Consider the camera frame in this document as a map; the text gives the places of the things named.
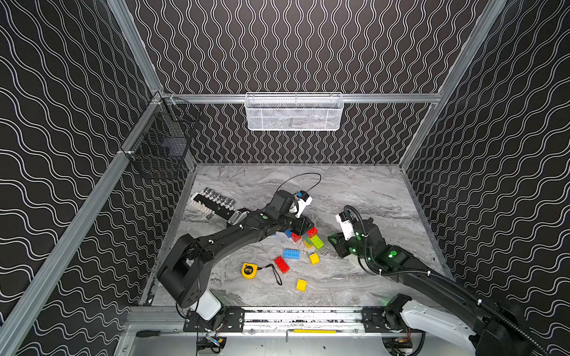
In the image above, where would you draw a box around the black wire mesh basket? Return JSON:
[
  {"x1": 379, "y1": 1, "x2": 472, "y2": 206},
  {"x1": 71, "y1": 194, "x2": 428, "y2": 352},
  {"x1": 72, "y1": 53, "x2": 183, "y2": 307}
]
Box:
[{"x1": 126, "y1": 96, "x2": 203, "y2": 180}]

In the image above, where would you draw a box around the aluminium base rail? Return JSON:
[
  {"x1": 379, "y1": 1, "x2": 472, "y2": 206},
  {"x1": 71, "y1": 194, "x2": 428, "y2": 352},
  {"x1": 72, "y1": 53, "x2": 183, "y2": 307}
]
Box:
[{"x1": 128, "y1": 306, "x2": 482, "y2": 335}]

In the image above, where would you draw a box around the white wire mesh basket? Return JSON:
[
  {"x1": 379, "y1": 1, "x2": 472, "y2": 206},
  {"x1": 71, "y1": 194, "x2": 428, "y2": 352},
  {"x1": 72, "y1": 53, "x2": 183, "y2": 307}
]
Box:
[{"x1": 244, "y1": 92, "x2": 344, "y2": 131}]

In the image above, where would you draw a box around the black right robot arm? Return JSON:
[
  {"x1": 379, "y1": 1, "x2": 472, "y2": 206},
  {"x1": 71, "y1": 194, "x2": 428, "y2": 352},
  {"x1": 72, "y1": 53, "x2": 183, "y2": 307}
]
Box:
[{"x1": 328, "y1": 206, "x2": 548, "y2": 355}]

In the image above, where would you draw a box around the yellow tape measure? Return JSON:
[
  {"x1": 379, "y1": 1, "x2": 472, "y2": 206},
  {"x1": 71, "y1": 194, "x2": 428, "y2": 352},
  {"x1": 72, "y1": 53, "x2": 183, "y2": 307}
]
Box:
[{"x1": 241, "y1": 263, "x2": 258, "y2": 280}]

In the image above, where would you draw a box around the red square lego brick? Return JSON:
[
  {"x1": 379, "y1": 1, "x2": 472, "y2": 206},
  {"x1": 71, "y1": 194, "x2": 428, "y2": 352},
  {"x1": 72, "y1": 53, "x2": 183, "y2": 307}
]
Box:
[{"x1": 291, "y1": 233, "x2": 302, "y2": 243}]

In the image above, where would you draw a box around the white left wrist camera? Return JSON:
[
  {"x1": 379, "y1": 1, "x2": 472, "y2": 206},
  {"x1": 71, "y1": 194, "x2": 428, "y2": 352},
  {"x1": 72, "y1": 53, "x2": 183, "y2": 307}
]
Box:
[{"x1": 290, "y1": 191, "x2": 313, "y2": 218}]

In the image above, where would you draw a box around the light blue long lego brick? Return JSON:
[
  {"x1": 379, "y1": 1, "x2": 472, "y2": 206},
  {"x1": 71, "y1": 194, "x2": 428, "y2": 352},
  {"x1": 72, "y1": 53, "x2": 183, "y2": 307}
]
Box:
[{"x1": 283, "y1": 249, "x2": 301, "y2": 260}]

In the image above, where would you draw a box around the black socket set holder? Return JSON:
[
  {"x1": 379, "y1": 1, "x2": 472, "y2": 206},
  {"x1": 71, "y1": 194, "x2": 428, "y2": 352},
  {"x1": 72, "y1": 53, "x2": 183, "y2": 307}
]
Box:
[{"x1": 190, "y1": 188, "x2": 249, "y2": 225}]

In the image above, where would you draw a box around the yellow lego brick front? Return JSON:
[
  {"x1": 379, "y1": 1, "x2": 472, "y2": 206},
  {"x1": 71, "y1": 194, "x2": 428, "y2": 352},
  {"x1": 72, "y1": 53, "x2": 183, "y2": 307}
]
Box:
[{"x1": 296, "y1": 279, "x2": 307, "y2": 292}]

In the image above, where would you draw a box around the red long lego brick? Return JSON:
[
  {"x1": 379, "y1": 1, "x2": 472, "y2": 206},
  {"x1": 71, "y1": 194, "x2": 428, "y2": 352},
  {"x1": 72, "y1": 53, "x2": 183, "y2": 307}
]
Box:
[{"x1": 274, "y1": 256, "x2": 290, "y2": 274}]

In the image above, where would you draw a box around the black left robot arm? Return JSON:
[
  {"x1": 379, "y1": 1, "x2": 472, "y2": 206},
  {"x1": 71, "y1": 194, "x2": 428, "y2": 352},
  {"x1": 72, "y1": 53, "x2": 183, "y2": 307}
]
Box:
[{"x1": 157, "y1": 188, "x2": 315, "y2": 308}]

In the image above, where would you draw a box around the yellow small lego brick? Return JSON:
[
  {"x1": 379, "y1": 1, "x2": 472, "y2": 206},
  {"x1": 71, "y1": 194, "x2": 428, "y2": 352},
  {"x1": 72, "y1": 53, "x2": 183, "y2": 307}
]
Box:
[{"x1": 309, "y1": 253, "x2": 320, "y2": 265}]

